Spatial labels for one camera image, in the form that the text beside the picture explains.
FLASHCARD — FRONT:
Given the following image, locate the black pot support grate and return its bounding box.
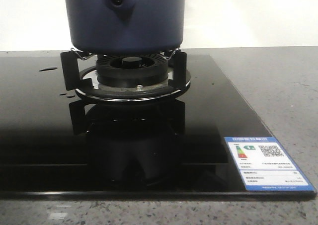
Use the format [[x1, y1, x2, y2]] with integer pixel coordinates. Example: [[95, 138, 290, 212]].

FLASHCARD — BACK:
[[60, 47, 192, 103]]

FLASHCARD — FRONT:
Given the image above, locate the black gas burner head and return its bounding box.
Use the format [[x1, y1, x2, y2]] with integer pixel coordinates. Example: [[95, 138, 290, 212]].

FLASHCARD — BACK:
[[96, 54, 168, 87]]

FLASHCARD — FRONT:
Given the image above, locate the dark blue saucepan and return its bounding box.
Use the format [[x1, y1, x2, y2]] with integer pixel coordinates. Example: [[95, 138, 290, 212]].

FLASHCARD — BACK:
[[65, 0, 185, 55]]

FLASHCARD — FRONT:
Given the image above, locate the black glass gas cooktop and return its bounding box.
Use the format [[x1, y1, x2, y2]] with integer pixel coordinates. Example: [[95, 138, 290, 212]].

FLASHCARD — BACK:
[[0, 55, 317, 200]]

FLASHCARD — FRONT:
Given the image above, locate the blue white energy label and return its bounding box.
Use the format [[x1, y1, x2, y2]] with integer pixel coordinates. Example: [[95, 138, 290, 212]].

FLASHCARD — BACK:
[[225, 137, 316, 192]]

